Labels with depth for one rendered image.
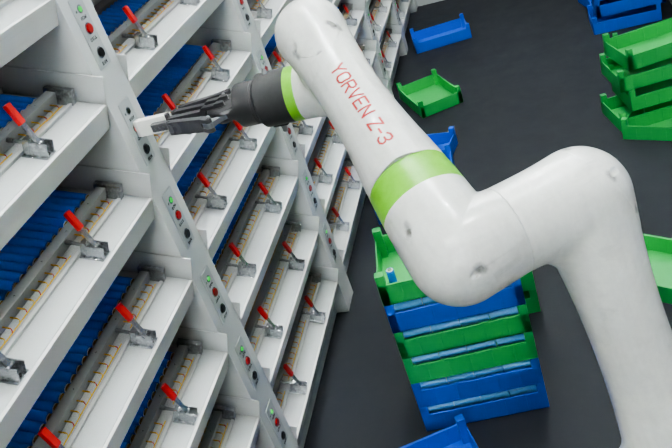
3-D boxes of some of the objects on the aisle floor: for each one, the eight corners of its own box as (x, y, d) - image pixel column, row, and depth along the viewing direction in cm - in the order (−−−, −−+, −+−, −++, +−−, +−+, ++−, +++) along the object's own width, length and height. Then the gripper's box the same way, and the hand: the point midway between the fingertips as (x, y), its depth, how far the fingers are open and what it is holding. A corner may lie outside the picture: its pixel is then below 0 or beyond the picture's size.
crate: (532, 350, 200) (527, 327, 196) (549, 407, 183) (544, 383, 179) (420, 374, 205) (413, 351, 201) (426, 431, 187) (419, 408, 184)
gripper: (258, 138, 125) (131, 164, 132) (276, 104, 136) (158, 130, 143) (242, 97, 122) (113, 126, 129) (262, 65, 133) (142, 94, 140)
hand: (154, 124), depth 135 cm, fingers closed
